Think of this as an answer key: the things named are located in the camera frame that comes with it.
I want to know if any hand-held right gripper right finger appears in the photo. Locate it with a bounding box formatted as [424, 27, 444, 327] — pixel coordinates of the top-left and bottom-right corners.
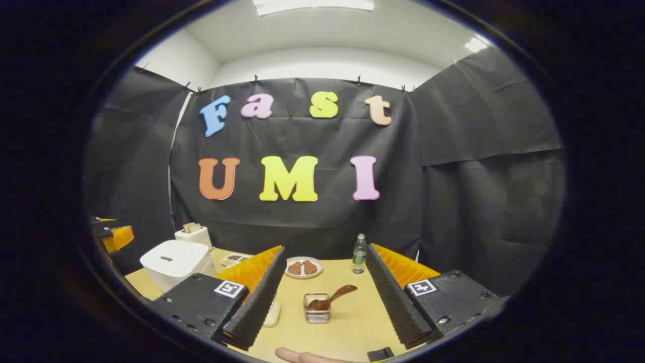
[365, 244, 507, 349]

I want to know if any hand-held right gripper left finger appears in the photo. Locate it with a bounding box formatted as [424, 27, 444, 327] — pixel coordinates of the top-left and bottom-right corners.
[149, 246, 287, 351]

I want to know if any white rice cooker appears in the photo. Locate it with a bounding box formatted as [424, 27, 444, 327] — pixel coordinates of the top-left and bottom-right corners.
[140, 240, 215, 293]

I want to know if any clear glass bowl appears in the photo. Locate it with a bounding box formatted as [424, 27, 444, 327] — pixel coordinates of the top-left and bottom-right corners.
[262, 292, 282, 328]

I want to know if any white divided seasoning dish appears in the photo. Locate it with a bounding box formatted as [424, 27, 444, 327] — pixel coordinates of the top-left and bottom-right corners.
[220, 253, 252, 268]

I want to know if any white round plate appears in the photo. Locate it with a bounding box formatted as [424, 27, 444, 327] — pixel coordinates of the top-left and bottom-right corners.
[284, 256, 323, 279]

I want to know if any clear plastic water bottle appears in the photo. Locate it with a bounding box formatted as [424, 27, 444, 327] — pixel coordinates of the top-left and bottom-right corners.
[352, 233, 367, 274]

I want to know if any white toaster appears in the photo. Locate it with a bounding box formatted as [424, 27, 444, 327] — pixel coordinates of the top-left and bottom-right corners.
[174, 226, 212, 250]

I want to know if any black backdrop cloth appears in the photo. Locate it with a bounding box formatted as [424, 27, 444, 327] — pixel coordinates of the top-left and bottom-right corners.
[86, 45, 565, 298]

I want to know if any long ceiling light panel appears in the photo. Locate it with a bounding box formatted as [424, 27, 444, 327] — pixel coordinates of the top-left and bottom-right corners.
[253, 0, 374, 17]

